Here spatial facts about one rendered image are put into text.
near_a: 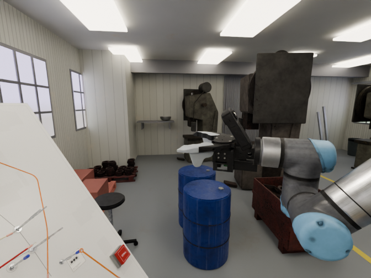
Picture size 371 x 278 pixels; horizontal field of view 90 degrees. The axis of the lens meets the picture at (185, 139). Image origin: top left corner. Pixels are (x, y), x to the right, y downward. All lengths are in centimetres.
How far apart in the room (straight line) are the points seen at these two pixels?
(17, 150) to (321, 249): 90
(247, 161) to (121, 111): 467
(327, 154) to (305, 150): 4
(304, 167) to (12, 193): 82
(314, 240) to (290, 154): 18
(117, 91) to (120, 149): 147
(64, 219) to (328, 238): 75
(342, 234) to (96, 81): 513
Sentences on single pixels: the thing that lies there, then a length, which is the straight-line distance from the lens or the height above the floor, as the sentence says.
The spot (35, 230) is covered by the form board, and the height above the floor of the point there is 130.
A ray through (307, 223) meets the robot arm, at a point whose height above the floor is 149.
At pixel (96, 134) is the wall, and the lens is 527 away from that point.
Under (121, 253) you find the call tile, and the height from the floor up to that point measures 112.
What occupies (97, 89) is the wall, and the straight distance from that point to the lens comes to 520.
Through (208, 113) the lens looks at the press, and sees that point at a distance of 542.
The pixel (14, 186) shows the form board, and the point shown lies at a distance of 82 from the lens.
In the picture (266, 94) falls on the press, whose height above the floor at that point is 186.
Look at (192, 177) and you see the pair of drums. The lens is 240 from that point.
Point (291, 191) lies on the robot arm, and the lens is 50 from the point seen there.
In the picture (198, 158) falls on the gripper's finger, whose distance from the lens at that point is 48.
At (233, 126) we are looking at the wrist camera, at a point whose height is 162.
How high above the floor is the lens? 168
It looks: 10 degrees down
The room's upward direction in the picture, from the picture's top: straight up
